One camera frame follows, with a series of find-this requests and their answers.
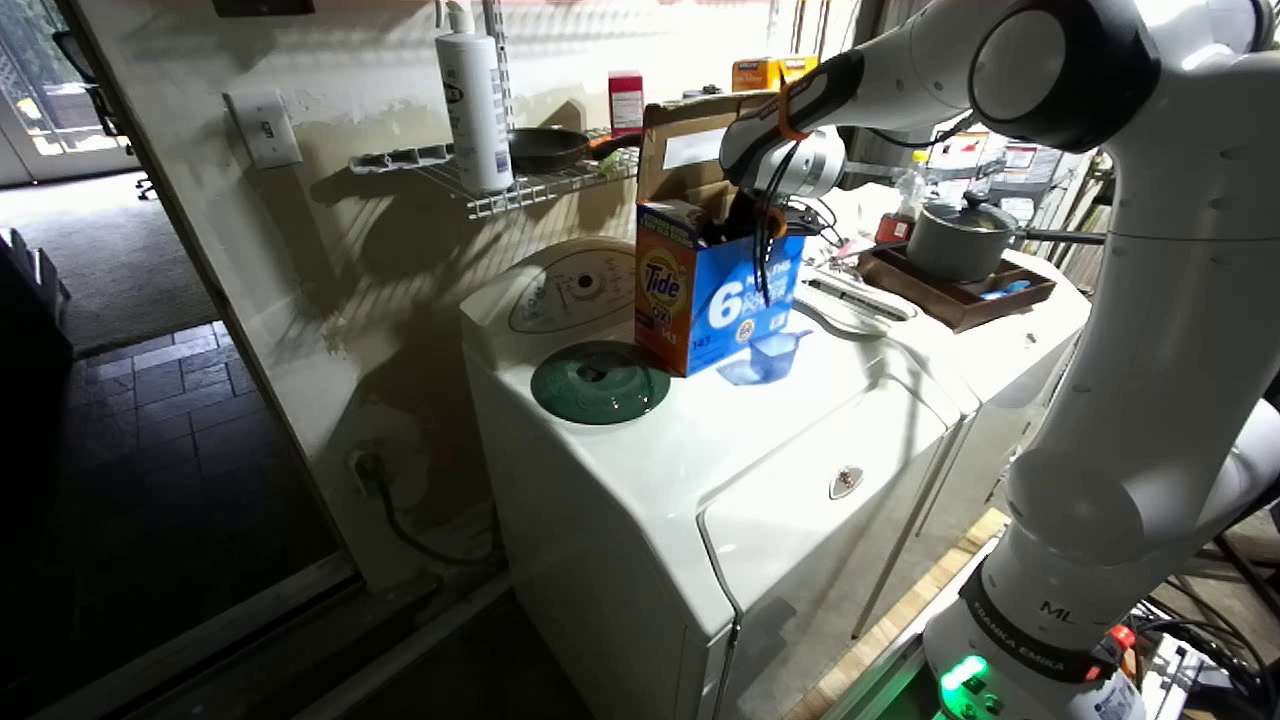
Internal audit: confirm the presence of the dark soda can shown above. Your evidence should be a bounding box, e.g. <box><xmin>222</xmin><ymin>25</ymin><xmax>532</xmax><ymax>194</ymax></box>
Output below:
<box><xmin>870</xmin><ymin>203</ymin><xmax>922</xmax><ymax>255</ymax></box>

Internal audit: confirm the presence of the black plug and cord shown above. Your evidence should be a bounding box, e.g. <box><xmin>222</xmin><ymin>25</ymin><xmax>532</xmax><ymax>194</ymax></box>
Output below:
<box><xmin>348</xmin><ymin>445</ymin><xmax>503</xmax><ymax>570</ymax></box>

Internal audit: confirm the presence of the green robot base mount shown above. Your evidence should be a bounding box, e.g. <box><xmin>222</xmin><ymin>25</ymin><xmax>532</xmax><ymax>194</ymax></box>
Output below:
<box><xmin>915</xmin><ymin>646</ymin><xmax>1015</xmax><ymax>720</ymax></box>

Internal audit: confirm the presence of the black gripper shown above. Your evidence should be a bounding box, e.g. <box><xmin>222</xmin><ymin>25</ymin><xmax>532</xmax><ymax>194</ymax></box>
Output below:
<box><xmin>715</xmin><ymin>167</ymin><xmax>809</xmax><ymax>248</ymax></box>

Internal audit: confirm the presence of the white dryer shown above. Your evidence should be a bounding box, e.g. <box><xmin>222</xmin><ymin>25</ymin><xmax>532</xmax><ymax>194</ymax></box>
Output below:
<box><xmin>794</xmin><ymin>174</ymin><xmax>1098</xmax><ymax>642</ymax></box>

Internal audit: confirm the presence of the white wire shelf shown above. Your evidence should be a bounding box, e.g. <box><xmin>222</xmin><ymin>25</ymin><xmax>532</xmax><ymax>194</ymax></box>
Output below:
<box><xmin>348</xmin><ymin>131</ymin><xmax>639</xmax><ymax>222</ymax></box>

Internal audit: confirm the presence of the green round lid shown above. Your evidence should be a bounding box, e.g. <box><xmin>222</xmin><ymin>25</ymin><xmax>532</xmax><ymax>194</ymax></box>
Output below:
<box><xmin>526</xmin><ymin>336</ymin><xmax>677</xmax><ymax>429</ymax></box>

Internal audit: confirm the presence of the tall white bottle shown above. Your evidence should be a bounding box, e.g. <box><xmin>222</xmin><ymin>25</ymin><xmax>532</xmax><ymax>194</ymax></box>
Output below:
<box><xmin>432</xmin><ymin>0</ymin><xmax>514</xmax><ymax>198</ymax></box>

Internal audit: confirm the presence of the white washing machine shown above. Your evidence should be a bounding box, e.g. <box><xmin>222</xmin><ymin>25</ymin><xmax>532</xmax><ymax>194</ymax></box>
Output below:
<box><xmin>457</xmin><ymin>234</ymin><xmax>997</xmax><ymax>720</ymax></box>

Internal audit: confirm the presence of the blue orange detergent box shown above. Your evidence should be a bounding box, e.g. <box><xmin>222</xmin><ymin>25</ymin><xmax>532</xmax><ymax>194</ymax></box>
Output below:
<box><xmin>632</xmin><ymin>91</ymin><xmax>815</xmax><ymax>378</ymax></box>

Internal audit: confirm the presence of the white container red cap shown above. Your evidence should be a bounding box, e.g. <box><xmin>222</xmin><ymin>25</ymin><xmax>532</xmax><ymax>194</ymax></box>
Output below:
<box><xmin>604</xmin><ymin>70</ymin><xmax>646</xmax><ymax>139</ymax></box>

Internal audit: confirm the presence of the orange cable strap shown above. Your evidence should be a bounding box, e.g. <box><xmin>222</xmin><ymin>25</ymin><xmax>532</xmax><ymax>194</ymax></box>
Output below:
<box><xmin>769</xmin><ymin>70</ymin><xmax>809</xmax><ymax>136</ymax></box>

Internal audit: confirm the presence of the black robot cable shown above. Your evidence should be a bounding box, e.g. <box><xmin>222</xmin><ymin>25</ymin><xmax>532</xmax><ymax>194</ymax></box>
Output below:
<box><xmin>748</xmin><ymin>131</ymin><xmax>805</xmax><ymax>308</ymax></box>

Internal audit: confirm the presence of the dark frying pan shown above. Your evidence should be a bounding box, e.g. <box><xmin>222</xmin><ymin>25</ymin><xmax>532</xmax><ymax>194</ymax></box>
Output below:
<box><xmin>509</xmin><ymin>124</ymin><xmax>644</xmax><ymax>174</ymax></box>

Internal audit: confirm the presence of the white wall switch plate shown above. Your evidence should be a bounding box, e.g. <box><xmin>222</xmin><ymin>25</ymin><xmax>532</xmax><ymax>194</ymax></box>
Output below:
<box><xmin>222</xmin><ymin>89</ymin><xmax>306</xmax><ymax>173</ymax></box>

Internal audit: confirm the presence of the grey pot with lid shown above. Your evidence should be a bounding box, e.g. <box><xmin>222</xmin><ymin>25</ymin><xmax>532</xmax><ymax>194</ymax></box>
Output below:
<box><xmin>902</xmin><ymin>186</ymin><xmax>1116</xmax><ymax>292</ymax></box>

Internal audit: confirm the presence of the orange cardboard box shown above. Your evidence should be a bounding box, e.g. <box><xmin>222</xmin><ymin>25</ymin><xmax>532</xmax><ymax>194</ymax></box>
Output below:
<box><xmin>726</xmin><ymin>57</ymin><xmax>781</xmax><ymax>95</ymax></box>

